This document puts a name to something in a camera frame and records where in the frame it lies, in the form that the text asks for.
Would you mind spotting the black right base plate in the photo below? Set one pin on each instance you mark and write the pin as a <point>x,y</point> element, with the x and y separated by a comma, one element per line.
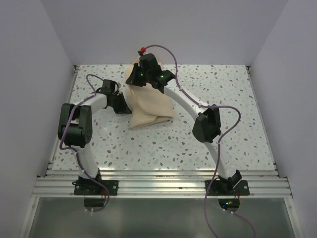
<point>220,187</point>

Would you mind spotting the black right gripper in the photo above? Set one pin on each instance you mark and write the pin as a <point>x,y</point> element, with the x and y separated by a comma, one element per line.
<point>132,79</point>

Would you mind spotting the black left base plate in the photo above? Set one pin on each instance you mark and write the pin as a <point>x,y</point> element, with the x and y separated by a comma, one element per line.
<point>87,187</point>

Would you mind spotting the aluminium rail frame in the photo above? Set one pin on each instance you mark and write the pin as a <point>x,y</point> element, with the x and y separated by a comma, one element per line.
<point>162,172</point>

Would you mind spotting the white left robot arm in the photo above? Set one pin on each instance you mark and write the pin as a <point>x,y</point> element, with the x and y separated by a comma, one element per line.
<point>75,129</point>

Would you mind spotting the beige cloth drape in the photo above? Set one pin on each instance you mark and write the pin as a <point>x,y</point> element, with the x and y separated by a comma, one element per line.
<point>148,105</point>

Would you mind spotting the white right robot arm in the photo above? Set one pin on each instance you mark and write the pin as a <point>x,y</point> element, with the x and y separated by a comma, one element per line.
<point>207,123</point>

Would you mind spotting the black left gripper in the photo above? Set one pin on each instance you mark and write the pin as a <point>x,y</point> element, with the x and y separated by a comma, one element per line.
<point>124,108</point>

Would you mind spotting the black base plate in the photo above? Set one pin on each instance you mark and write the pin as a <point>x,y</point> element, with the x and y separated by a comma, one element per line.
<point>87,187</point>
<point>220,187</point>

